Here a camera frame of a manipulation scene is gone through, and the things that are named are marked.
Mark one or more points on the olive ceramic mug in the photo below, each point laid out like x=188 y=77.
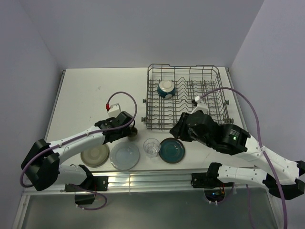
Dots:
x=133 y=135

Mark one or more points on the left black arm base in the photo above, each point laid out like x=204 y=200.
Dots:
x=88 y=191

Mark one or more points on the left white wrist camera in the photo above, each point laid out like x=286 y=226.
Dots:
x=113 y=110

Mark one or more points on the grey wire dish rack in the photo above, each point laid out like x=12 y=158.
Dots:
x=189 y=82

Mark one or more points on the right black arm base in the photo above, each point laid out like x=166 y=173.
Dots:
x=215 y=191

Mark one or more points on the beige ceramic plate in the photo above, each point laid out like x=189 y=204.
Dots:
x=95 y=157

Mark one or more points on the aluminium mounting rail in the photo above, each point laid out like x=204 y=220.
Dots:
x=119 y=181

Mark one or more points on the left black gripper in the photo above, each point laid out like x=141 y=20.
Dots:
x=125 y=132

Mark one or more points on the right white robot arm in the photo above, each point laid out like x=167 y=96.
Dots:
x=271 y=171

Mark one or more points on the teal ceramic plate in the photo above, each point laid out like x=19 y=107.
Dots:
x=172 y=151

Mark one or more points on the teal white ceramic bowl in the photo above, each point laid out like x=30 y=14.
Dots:
x=166 y=89

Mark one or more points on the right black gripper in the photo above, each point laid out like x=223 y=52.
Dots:
x=178 y=130

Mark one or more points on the clear glass tumbler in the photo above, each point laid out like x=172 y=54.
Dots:
x=151 y=147

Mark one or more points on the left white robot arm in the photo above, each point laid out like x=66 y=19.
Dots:
x=44 y=166

